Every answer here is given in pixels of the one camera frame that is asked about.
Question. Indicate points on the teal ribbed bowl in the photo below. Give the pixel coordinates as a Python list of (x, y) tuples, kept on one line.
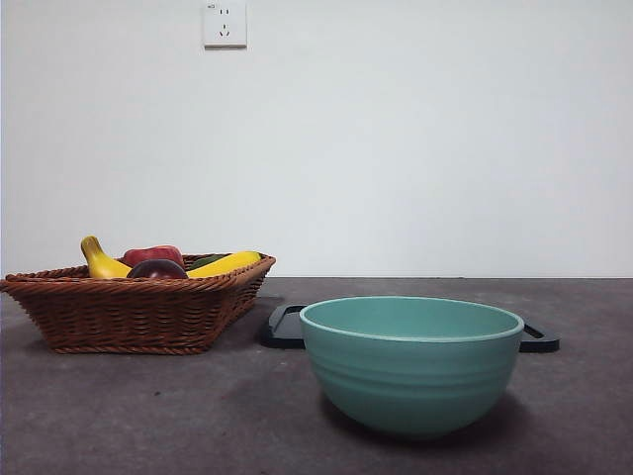
[(410, 376)]

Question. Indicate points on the black rectangular tray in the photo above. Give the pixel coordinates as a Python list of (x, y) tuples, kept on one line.
[(279, 331)]

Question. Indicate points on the brown wicker basket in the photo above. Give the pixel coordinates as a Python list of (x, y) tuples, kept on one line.
[(133, 316)]

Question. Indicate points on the yellow banana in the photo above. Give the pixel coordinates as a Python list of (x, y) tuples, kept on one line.
[(99, 262)]

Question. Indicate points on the red apple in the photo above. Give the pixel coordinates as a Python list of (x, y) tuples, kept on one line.
[(152, 253)]

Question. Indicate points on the dark purple plum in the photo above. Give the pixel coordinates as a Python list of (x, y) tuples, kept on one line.
[(157, 270)]

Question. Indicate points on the green vegetable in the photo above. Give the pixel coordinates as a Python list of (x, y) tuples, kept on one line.
[(204, 260)]

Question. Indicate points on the white wall socket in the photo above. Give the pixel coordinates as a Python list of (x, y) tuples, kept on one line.
[(225, 26)]

